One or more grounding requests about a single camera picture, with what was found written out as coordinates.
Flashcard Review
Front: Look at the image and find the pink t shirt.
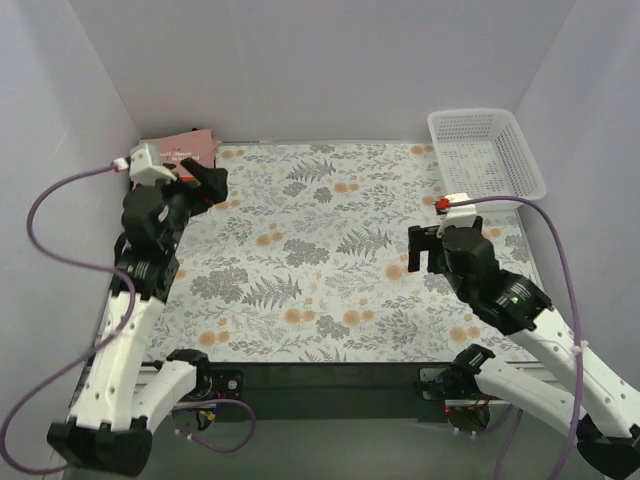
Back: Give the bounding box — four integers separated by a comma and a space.
139, 129, 220, 181

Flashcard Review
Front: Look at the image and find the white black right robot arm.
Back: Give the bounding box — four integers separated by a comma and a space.
408, 226, 639, 479

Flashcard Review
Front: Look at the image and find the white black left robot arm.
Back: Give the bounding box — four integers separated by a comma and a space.
47, 158, 228, 477

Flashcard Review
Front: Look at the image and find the white plastic basket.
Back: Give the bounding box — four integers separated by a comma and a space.
427, 108, 547, 201

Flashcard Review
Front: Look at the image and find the floral patterned table mat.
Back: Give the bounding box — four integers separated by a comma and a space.
145, 144, 529, 363

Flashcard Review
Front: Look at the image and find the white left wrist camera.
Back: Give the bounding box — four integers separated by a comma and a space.
113, 143, 177, 187

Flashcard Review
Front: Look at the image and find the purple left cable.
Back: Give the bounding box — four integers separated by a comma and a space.
0, 162, 257, 475

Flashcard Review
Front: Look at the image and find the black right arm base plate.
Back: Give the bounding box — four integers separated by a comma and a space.
412, 367, 490, 401

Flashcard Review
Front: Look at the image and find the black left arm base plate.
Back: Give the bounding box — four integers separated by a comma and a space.
194, 368, 244, 401

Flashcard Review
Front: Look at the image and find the aluminium frame rail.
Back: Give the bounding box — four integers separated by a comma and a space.
42, 362, 626, 480

